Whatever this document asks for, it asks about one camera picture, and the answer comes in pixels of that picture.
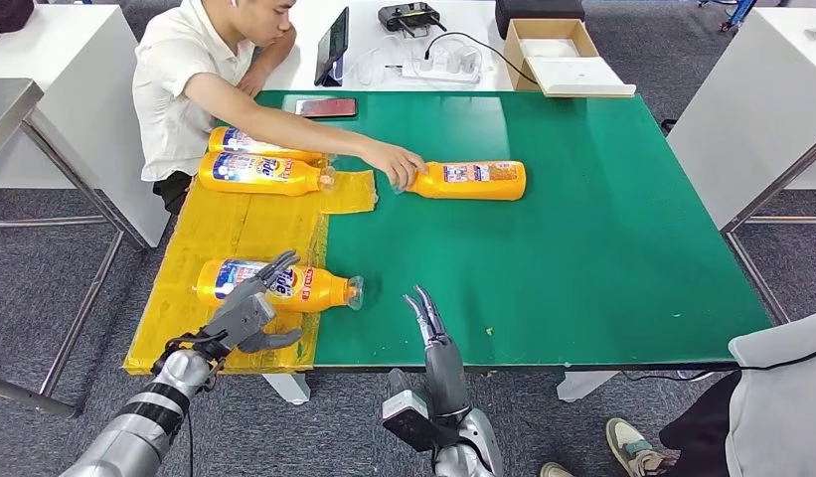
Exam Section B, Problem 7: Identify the dark red smartphone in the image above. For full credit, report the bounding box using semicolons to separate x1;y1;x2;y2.
295;97;359;120

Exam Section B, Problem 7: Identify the steel table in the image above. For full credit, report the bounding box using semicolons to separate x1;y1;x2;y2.
0;78;149;419

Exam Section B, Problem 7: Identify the dark bag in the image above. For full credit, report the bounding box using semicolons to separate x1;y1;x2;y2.
0;0;36;42

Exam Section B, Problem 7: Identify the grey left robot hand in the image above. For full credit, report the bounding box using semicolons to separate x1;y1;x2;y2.
203;249;303;357

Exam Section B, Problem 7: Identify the yellow plastic sheet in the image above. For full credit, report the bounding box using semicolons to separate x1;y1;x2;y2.
122;169;380;377

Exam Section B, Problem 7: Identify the open cardboard box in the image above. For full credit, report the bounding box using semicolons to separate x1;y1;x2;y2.
503;18;638;98

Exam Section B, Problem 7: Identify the white power strip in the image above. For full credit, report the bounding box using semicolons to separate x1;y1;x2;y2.
402;49;482;84

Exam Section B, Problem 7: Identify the black router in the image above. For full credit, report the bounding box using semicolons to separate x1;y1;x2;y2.
378;1;448;38

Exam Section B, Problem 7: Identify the green table mat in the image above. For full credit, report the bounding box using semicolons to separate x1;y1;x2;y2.
252;90;774;370

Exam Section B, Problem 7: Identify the black case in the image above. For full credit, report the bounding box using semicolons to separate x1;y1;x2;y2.
494;0;586;40

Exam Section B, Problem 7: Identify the black tablet on stand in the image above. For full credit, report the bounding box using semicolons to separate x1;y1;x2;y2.
313;6;350;88

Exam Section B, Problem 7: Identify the white foam packaging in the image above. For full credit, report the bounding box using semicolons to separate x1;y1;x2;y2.
520;37;638;97

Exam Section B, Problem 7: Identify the black power cable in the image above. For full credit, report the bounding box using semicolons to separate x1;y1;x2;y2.
424;31;541;86

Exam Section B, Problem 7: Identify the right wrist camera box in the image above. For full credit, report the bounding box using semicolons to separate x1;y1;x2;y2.
381;388;461;454

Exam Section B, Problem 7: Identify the orange detergent bottle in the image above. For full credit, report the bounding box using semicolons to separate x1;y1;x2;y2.
208;126;330;166
197;151;337;198
195;258;366;315
404;160;528;202

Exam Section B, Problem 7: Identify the thin black cable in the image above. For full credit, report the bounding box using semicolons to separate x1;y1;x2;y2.
621;345;816;384

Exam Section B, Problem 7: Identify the person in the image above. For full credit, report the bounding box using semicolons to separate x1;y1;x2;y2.
131;0;428;217
539;309;816;477

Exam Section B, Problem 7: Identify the white desk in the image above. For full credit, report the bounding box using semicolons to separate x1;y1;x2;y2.
667;7;816;324
262;0;516;92
0;5;172;248

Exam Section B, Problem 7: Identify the white table foot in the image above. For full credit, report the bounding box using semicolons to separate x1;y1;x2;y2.
262;374;311;406
555;370;619;402

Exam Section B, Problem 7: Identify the blue metal frame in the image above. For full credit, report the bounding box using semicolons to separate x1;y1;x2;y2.
697;0;757;33

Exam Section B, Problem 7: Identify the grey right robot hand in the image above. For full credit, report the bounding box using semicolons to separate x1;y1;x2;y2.
388;284;475;422

